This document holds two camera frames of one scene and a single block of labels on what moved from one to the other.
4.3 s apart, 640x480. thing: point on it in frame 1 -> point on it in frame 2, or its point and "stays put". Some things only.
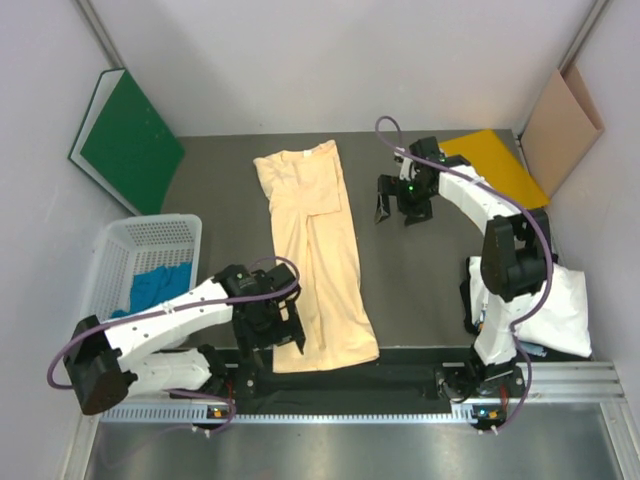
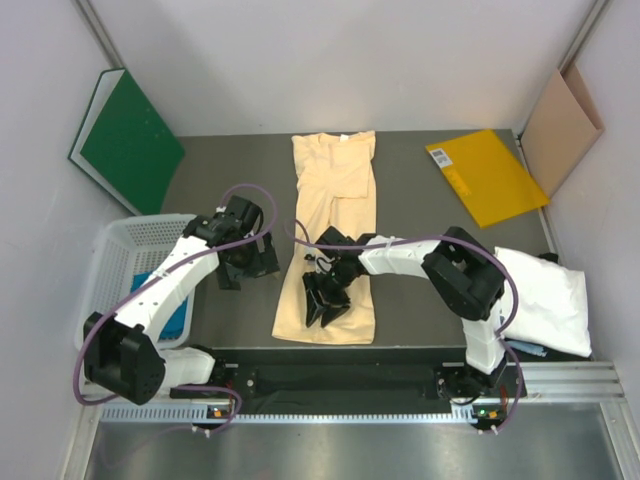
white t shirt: [559, 323] stays put
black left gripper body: [268, 328] -> [248, 262]
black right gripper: [394, 184] -> [314, 283]
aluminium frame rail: [554, 380] stays put
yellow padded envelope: [497, 166] stays put
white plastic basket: [131, 245] stays put
